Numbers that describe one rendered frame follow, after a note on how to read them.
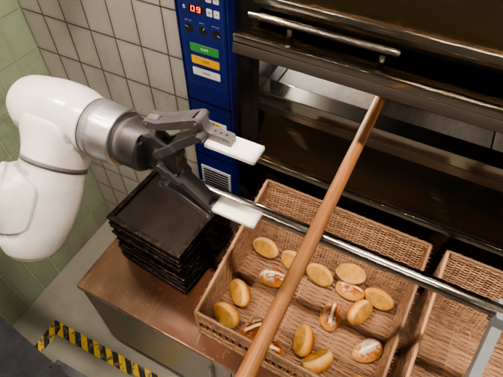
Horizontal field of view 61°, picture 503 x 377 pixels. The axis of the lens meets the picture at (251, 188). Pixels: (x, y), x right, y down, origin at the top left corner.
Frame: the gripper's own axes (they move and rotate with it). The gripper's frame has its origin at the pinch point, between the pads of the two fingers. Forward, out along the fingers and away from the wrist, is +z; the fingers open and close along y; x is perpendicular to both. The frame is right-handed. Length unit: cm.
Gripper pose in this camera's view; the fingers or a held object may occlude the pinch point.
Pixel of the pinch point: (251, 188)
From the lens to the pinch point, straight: 57.2
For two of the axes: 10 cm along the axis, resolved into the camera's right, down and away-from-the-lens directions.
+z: 8.9, 3.5, -2.9
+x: -4.6, 6.9, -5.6
